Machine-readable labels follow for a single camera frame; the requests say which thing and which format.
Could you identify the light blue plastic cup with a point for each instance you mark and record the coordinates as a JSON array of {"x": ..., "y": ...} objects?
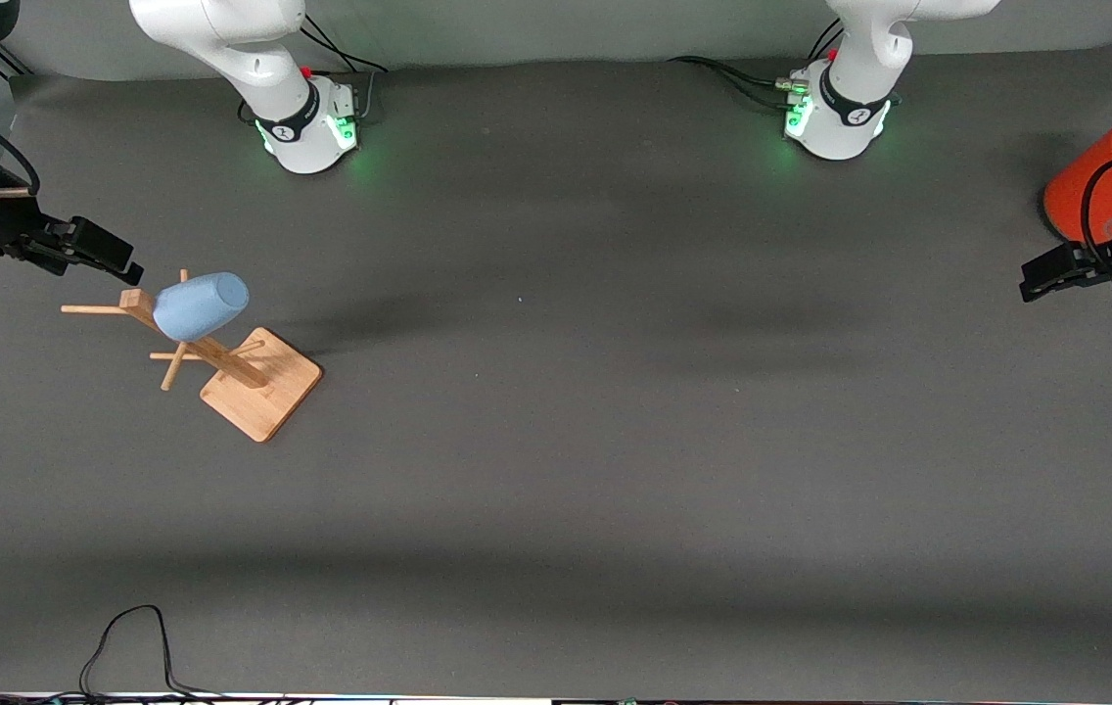
[{"x": 199, "y": 305}]

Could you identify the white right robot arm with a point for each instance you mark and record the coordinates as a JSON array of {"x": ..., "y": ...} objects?
[{"x": 223, "y": 39}]

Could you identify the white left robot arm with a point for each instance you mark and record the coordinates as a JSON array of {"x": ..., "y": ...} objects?
[{"x": 859, "y": 59}]

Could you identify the wooden cup rack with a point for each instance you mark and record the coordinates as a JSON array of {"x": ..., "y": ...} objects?
[{"x": 262, "y": 397}]

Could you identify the dark grey table mat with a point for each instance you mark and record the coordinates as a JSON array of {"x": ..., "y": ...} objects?
[{"x": 556, "y": 490}]

